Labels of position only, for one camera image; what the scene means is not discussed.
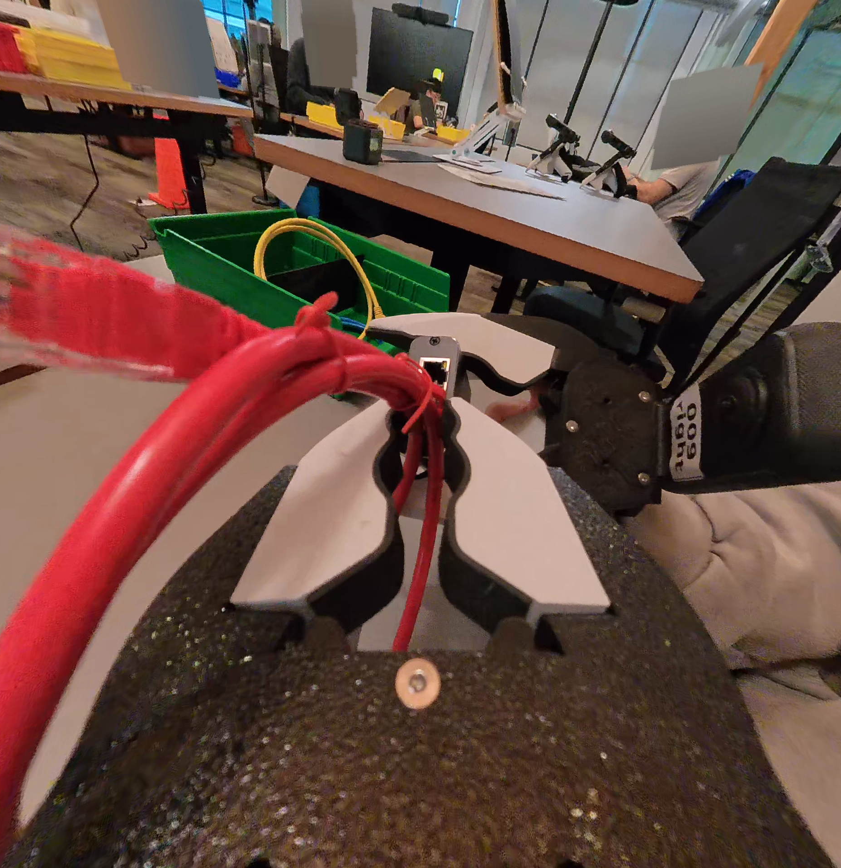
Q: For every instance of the black ethernet splitter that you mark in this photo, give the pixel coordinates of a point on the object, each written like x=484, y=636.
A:
x=435, y=369

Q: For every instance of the black floor lamp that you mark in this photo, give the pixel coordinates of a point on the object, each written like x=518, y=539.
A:
x=590, y=64

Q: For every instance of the wood-edged table with black legs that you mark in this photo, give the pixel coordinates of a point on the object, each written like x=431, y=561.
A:
x=122, y=97

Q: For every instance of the wooden board on white arm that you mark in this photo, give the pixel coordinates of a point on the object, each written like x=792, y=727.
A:
x=505, y=61

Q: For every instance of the grey wood-edged table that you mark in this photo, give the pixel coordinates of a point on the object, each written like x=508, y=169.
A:
x=563, y=224

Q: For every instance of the black computer monitor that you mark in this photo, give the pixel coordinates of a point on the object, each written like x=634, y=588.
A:
x=420, y=54

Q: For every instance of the stack of yellow bins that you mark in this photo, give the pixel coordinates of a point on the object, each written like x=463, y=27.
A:
x=74, y=61

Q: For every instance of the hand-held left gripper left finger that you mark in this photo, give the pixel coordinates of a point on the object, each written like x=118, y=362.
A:
x=325, y=529

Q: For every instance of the person's pale sweatshirt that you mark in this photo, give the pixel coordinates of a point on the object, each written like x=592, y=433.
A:
x=814, y=780

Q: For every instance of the orange traffic cone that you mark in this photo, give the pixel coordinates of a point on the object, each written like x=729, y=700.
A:
x=169, y=176

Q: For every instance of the green plastic bin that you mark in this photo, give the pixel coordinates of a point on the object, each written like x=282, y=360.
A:
x=210, y=264

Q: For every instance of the blue striped jacket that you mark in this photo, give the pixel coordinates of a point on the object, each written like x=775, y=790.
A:
x=722, y=193

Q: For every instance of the black mesh office chair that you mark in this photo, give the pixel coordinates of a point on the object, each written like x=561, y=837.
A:
x=753, y=224

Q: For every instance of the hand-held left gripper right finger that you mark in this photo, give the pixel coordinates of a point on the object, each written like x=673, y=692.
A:
x=522, y=536

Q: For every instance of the stack of red bins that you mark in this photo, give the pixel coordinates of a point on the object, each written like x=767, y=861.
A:
x=3, y=47

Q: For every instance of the white papers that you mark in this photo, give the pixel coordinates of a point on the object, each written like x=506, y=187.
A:
x=488, y=177

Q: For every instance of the small yellow bin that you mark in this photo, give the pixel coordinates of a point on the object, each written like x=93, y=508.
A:
x=323, y=115

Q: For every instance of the dark green box device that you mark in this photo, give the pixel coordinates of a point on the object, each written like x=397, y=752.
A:
x=363, y=142

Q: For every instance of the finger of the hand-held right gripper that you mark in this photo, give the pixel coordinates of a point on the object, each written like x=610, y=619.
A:
x=508, y=342
x=529, y=437

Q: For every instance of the spare gripper on white stand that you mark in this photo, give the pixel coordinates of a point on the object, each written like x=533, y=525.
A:
x=559, y=132
x=617, y=144

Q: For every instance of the teal chair seat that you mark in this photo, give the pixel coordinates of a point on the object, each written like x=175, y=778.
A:
x=583, y=315

